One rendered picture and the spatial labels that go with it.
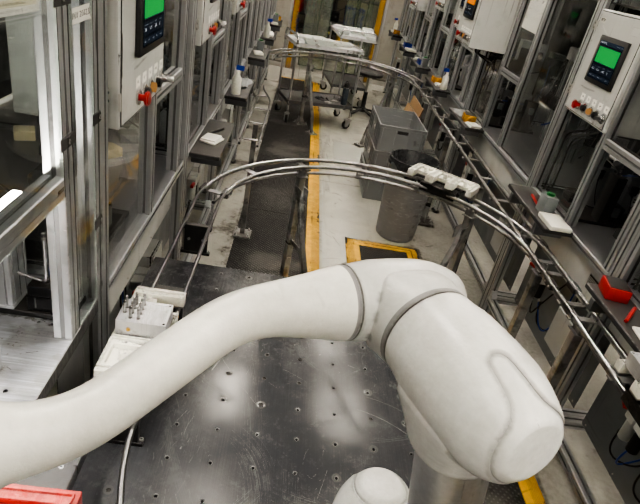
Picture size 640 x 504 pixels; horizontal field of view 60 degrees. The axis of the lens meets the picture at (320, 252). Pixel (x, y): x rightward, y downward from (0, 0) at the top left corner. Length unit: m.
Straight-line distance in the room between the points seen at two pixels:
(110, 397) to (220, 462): 0.99
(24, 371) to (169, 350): 0.87
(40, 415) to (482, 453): 0.40
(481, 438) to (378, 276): 0.23
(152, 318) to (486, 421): 1.06
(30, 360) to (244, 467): 0.57
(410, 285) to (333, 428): 0.97
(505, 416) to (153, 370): 0.34
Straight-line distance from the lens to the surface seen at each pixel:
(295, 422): 1.60
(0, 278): 1.52
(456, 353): 0.61
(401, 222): 4.08
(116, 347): 1.50
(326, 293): 0.66
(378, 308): 0.69
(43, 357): 1.43
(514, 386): 0.60
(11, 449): 0.49
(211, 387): 1.66
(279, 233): 3.91
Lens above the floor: 1.84
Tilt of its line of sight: 29 degrees down
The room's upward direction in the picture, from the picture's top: 12 degrees clockwise
